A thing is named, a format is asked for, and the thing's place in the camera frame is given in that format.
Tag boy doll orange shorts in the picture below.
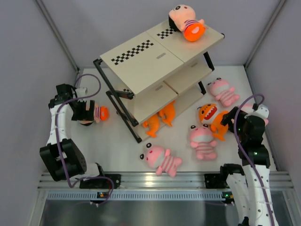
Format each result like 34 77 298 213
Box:
78 100 109 126

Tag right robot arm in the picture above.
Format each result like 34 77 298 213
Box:
219 106 278 226

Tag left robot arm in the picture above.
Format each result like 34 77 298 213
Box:
40 95 98 181

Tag orange shark plush under shelf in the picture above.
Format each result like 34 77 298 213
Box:
142 114 160 137

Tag beige three-tier shelf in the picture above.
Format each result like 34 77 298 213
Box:
94 21 224 143

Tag boy doll on shelf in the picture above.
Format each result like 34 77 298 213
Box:
168 4 208 42

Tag pink striped frog plush right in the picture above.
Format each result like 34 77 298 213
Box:
241 104 269 126

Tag pink striped frog plush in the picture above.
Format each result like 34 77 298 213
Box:
190 124 217 161
241 104 269 126
207 78 240 107
139 143 182 178

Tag orange shark plush on floor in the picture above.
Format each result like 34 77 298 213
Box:
198 103 229 141

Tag pink striped frog plush back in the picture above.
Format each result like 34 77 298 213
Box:
207 78 240 107

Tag pink striped frog plush middle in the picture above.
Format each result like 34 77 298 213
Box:
190 124 217 161

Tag pink striped frog plush front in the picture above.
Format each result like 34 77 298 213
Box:
139 143 182 178

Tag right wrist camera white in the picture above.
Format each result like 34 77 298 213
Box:
253 104 269 120

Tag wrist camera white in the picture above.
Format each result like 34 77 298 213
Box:
253 104 269 120
75 87 87 96

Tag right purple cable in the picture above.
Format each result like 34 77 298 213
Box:
234 94 276 226

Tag purple cable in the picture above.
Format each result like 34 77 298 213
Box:
56 73 115 204
234 94 276 226

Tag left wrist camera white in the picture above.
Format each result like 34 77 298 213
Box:
75 87 87 96

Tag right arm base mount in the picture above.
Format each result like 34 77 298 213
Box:
204 173 229 189

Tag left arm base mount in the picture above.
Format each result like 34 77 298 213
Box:
79 174 121 189

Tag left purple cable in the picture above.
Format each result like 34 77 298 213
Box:
56 73 115 204

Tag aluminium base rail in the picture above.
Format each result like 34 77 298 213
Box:
37 171 294 189

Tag slotted cable duct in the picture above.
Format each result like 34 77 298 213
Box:
47 191 225 201

